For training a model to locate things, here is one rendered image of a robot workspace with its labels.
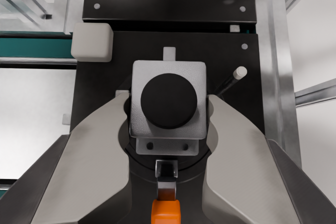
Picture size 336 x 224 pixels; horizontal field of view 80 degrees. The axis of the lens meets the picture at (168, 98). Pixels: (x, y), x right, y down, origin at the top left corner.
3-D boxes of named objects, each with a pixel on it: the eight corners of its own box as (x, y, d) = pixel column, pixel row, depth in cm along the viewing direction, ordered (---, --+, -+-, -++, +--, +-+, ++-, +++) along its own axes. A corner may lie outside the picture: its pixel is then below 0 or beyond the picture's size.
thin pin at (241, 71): (219, 98, 23) (247, 76, 15) (212, 97, 23) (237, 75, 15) (218, 91, 24) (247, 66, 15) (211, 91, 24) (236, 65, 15)
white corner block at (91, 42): (115, 67, 28) (106, 56, 24) (82, 66, 28) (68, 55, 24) (117, 36, 29) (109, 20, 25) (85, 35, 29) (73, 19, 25)
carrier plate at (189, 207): (264, 223, 25) (273, 231, 22) (66, 219, 25) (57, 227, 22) (252, 40, 29) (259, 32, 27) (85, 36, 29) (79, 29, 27)
